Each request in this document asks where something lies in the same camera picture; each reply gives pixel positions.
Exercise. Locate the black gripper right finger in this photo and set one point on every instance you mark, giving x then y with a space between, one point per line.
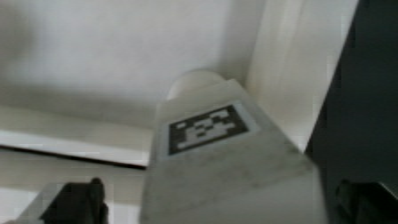
366 203

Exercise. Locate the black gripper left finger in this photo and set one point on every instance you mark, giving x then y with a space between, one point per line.
78 206

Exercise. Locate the white leg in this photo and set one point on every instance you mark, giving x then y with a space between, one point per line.
229 176

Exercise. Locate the white square tabletop part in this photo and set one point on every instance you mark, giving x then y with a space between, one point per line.
92 56

